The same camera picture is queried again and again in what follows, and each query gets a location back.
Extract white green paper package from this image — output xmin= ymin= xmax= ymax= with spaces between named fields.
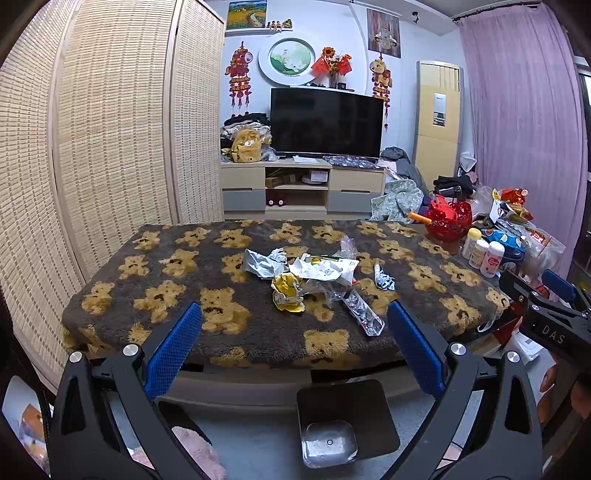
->
xmin=288 ymin=253 xmax=341 ymax=282

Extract yellow wrapper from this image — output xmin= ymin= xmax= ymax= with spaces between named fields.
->
xmin=271 ymin=272 xmax=305 ymax=313

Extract silver foil bag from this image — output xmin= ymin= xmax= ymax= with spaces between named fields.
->
xmin=242 ymin=248 xmax=288 ymax=280

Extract clear plastic bag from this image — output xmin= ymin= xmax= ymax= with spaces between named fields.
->
xmin=321 ymin=235 xmax=360 ymax=307

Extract black trash bin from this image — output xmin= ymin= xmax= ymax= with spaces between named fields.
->
xmin=297 ymin=379 xmax=401 ymax=469

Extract person's right hand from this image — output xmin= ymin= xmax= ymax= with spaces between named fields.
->
xmin=538 ymin=356 xmax=591 ymax=425

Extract blue snack package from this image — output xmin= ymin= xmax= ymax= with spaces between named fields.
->
xmin=482 ymin=229 xmax=525 ymax=274

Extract white bottle middle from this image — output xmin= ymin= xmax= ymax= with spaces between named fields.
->
xmin=469 ymin=238 xmax=489 ymax=269

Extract white bottle yellow cap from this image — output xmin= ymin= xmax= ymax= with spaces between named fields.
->
xmin=461 ymin=227 xmax=482 ymax=259

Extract red lace basket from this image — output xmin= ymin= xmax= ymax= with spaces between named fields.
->
xmin=425 ymin=195 xmax=473 ymax=243

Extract orange foam dart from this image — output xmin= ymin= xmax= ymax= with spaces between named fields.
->
xmin=408 ymin=212 xmax=433 ymax=225

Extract floral grey cloth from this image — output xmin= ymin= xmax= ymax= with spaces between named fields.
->
xmin=370 ymin=179 xmax=425 ymax=224

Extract purple curtain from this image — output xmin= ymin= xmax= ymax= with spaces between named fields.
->
xmin=457 ymin=4 xmax=588 ymax=276

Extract teddy bear pattern blanket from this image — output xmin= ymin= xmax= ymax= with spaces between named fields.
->
xmin=62 ymin=220 xmax=510 ymax=370

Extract beige standing air conditioner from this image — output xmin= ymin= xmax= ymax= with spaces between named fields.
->
xmin=414 ymin=60 xmax=464 ymax=190

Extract bear hanging ornament right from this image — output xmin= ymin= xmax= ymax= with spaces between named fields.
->
xmin=370 ymin=55 xmax=393 ymax=116

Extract beige TV cabinet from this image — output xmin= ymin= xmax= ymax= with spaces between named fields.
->
xmin=221 ymin=158 xmax=386 ymax=220

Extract black flat television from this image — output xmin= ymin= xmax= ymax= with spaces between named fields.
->
xmin=270 ymin=87 xmax=384 ymax=157

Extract red flower decoration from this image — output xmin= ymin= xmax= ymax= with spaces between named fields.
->
xmin=311 ymin=47 xmax=353 ymax=89

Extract yellow teddy backpack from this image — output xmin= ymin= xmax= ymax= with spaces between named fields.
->
xmin=230 ymin=129 xmax=262 ymax=163

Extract woven folding screen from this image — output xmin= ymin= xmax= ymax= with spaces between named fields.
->
xmin=1 ymin=1 xmax=225 ymax=388

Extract red hanging ornament left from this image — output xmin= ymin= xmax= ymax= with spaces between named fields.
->
xmin=224 ymin=43 xmax=253 ymax=115

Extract landscape painting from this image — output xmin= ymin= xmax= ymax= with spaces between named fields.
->
xmin=226 ymin=0 xmax=267 ymax=30

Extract wall poster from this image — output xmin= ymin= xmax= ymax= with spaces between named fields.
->
xmin=367 ymin=9 xmax=401 ymax=58

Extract round white wall plate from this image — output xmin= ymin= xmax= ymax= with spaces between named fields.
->
xmin=257 ymin=32 xmax=318 ymax=87

